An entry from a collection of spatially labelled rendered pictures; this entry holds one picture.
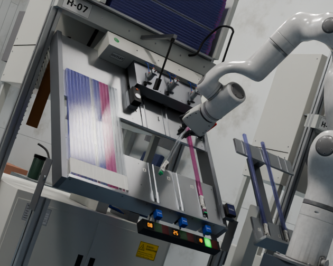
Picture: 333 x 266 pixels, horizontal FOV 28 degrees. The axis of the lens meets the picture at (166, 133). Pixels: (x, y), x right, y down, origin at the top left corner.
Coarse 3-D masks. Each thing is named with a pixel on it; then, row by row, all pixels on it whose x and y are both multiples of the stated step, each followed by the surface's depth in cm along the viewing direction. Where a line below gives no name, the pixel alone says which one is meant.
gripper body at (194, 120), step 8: (200, 104) 240; (192, 112) 240; (200, 112) 238; (184, 120) 244; (192, 120) 242; (200, 120) 240; (192, 128) 244; (200, 128) 243; (208, 128) 241; (200, 136) 246
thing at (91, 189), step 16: (80, 192) 214; (96, 192) 216; (112, 192) 217; (128, 208) 225; (144, 208) 226; (160, 208) 227; (176, 208) 230; (176, 224) 236; (192, 224) 237; (208, 224) 239; (224, 224) 242
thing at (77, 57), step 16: (64, 48) 251; (80, 48) 257; (64, 64) 245; (80, 64) 251; (96, 64) 257; (112, 64) 264; (64, 80) 239; (112, 80) 258; (64, 96) 234; (128, 112) 251; (144, 112) 258; (160, 112) 265; (176, 112) 272; (144, 128) 253; (160, 128) 258; (176, 128) 265
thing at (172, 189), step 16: (128, 160) 234; (128, 176) 229; (144, 176) 234; (160, 176) 240; (176, 176) 245; (144, 192) 229; (160, 192) 234; (176, 192) 240; (192, 192) 246; (208, 192) 252; (192, 208) 240; (208, 208) 246
